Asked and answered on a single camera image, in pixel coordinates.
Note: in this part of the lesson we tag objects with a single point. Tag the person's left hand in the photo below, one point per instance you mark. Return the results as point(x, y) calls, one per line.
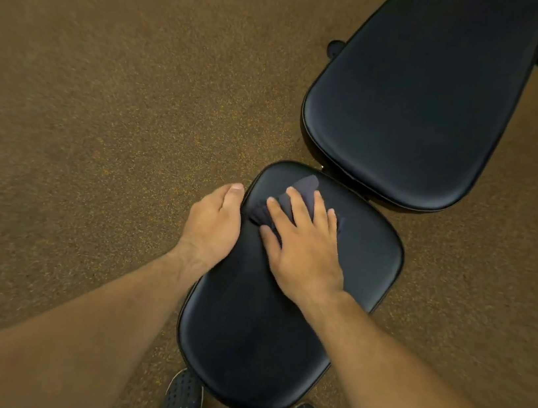
point(210, 233)

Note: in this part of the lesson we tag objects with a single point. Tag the person's right hand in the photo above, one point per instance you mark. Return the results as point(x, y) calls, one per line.
point(306, 261)

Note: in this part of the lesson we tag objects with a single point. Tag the dark grey cleaning cloth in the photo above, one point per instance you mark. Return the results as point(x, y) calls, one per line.
point(306, 184)

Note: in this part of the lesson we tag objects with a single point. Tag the black padded workout bench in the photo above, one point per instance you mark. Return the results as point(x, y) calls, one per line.
point(412, 106)

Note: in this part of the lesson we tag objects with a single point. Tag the person's left forearm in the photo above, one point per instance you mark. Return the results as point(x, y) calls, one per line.
point(55, 341)

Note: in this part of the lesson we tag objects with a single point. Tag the person's right forearm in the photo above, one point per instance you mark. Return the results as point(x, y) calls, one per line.
point(420, 407)

